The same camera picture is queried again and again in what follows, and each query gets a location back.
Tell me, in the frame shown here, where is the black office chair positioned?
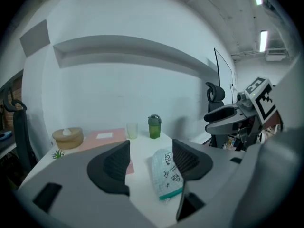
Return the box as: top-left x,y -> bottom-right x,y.
2,83 -> 38,173
205,81 -> 226,149

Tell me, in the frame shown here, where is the translucent plastic cup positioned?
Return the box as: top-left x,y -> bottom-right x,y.
125,122 -> 139,140

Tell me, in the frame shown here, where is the black desk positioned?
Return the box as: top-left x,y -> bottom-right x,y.
0,134 -> 18,157

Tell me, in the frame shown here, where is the person's white t-shirt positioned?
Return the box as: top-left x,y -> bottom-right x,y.
273,53 -> 304,134

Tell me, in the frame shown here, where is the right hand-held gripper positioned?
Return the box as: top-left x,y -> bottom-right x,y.
203,77 -> 277,149

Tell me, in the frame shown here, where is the person's right forearm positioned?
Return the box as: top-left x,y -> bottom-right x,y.
262,108 -> 284,133

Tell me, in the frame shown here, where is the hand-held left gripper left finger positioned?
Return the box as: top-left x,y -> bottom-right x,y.
14,140 -> 157,228

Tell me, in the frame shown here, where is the green lidded bottle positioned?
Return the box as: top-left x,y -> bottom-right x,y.
147,114 -> 163,139

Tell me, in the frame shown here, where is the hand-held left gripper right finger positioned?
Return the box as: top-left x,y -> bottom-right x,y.
171,138 -> 262,228

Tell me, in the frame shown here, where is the white air conditioner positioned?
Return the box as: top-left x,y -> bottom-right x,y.
265,48 -> 286,61

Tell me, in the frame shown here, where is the small potted green plant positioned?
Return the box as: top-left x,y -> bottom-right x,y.
51,149 -> 65,160

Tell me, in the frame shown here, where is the whiteboard on stand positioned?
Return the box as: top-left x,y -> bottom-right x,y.
213,47 -> 236,93

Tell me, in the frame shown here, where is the white printed pouch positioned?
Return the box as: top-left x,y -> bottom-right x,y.
149,147 -> 184,201

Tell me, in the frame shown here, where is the round tan box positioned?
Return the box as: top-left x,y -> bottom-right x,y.
52,126 -> 84,150

